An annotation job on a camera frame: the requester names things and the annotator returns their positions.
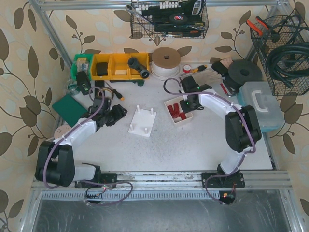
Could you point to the orange handled pliers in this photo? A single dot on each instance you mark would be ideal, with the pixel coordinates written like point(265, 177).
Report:
point(260, 22)

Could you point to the white spring tray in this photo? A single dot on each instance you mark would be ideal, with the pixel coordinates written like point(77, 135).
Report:
point(175, 112)

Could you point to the green storage bin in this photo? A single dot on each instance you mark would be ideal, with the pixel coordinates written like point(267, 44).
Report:
point(81, 63)

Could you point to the yellow black screwdriver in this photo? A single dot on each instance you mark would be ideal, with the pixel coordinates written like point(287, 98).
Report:
point(199, 69)

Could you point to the clear glass jar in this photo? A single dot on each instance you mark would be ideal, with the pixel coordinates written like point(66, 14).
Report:
point(72, 87)

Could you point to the yellow bin with card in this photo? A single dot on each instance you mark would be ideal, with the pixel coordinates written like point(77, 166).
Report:
point(118, 67)

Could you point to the yellow bin with black box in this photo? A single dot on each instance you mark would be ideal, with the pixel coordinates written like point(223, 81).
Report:
point(99, 67)

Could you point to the orange black screwdriver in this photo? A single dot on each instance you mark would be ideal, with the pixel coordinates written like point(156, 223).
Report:
point(115, 92)

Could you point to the yellow bin with pipe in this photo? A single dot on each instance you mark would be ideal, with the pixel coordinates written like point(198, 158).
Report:
point(143, 58)

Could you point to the white cable spool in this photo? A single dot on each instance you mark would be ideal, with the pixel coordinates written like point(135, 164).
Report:
point(166, 63)

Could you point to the black ribbed block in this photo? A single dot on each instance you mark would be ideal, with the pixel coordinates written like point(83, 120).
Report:
point(100, 85)

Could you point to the grey pipe fitting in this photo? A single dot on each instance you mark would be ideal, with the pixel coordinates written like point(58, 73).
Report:
point(135, 64)

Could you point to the red handled tool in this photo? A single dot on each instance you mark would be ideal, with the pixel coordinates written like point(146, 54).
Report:
point(228, 90)

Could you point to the wire basket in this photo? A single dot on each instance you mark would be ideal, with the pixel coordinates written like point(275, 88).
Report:
point(159, 11)
point(284, 54)

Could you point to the black green meter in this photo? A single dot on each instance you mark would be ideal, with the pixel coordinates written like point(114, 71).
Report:
point(83, 82)

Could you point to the red white tape roll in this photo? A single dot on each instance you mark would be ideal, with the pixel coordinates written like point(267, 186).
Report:
point(186, 68)

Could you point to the round beige power socket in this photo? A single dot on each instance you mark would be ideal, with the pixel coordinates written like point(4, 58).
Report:
point(61, 130)

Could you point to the teal clear toolbox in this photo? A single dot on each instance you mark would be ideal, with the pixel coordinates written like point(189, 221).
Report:
point(259, 96)

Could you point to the white peg base plate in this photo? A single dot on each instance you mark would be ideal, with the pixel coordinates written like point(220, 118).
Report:
point(142, 122)

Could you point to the black brush block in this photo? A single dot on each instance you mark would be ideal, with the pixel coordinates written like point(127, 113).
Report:
point(222, 66)

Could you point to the centre wire basket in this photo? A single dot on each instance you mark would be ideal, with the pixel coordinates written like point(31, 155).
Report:
point(159, 11)

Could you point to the black tape roll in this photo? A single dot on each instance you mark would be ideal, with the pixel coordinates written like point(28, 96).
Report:
point(178, 19)

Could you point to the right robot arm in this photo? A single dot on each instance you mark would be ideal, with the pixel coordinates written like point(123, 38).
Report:
point(242, 130)

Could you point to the brown tape roll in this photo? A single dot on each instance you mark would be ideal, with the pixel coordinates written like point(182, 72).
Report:
point(106, 92)

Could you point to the green plastic case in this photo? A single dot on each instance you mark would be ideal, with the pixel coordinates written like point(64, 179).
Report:
point(69, 109)

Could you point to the black foam disc spool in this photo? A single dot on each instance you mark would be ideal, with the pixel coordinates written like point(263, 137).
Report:
point(242, 71)

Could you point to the right wire basket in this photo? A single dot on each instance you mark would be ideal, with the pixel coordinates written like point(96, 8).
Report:
point(284, 54)

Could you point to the silver wrench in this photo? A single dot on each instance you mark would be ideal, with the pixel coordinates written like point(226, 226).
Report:
point(131, 10)

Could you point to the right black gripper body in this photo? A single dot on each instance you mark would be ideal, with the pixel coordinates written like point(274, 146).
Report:
point(187, 106)

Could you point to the white work glove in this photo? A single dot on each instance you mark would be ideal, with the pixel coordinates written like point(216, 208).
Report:
point(201, 80)

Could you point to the aluminium front rail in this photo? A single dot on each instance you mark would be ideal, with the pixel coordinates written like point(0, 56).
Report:
point(185, 180)

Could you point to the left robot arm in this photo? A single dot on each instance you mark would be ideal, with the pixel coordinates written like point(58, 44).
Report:
point(55, 163)

